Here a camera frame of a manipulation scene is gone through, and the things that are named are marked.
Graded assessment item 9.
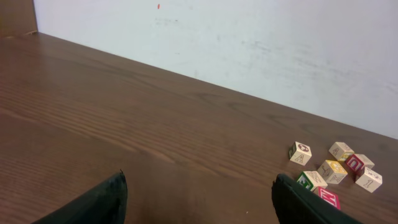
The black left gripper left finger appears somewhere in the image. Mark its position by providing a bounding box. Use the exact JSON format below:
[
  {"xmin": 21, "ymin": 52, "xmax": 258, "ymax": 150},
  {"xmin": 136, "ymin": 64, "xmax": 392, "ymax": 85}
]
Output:
[{"xmin": 34, "ymin": 171, "xmax": 128, "ymax": 224}]

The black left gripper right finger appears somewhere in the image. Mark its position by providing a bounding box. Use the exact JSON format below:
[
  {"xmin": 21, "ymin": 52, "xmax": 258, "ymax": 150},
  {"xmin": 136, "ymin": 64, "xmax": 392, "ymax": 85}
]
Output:
[{"xmin": 272, "ymin": 174, "xmax": 359, "ymax": 224}]

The wooden block green W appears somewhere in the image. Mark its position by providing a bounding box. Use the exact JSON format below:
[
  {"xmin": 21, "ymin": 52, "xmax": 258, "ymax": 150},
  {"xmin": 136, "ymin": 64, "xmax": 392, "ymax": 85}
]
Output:
[{"xmin": 296, "ymin": 171, "xmax": 328, "ymax": 192}]

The red letter wooden block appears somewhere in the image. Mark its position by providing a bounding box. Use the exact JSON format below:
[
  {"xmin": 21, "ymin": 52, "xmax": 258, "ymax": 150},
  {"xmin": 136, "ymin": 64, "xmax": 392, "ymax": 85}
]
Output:
[{"xmin": 313, "ymin": 187, "xmax": 341, "ymax": 210}]

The wooden block with face picture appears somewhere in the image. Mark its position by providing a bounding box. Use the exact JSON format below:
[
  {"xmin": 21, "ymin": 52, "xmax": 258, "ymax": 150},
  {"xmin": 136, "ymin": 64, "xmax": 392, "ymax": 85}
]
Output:
[{"xmin": 289, "ymin": 141, "xmax": 312, "ymax": 166}]

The yellow top wooden block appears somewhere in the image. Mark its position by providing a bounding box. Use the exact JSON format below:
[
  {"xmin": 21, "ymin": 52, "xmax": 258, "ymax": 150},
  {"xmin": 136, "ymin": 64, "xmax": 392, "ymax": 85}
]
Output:
[{"xmin": 317, "ymin": 160, "xmax": 348, "ymax": 184}]

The wooden block yellow side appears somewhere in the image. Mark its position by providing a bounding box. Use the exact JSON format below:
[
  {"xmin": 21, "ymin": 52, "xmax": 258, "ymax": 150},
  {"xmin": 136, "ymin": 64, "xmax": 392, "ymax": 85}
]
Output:
[{"xmin": 329, "ymin": 142, "xmax": 354, "ymax": 162}]

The wooden block red side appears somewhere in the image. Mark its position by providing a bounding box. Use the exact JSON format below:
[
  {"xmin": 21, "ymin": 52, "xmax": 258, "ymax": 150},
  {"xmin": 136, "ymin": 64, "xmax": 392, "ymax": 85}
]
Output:
[{"xmin": 345, "ymin": 154, "xmax": 375, "ymax": 173}]

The plain white wooden block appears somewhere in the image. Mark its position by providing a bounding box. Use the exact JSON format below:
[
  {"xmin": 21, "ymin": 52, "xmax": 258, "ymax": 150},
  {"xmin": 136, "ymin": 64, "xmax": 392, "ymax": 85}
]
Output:
[{"xmin": 355, "ymin": 167, "xmax": 382, "ymax": 193}]

